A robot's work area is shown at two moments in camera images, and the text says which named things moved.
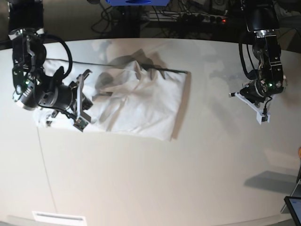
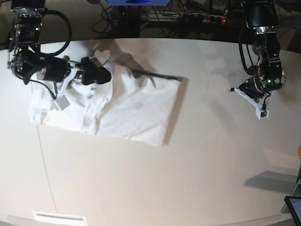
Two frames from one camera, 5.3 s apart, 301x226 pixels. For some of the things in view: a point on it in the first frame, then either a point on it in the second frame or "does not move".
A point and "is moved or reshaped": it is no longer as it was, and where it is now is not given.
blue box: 138,3 does not move
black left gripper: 64,96 -> 57,68
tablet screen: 294,204 does not move
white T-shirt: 136,100 is moved or reshaped
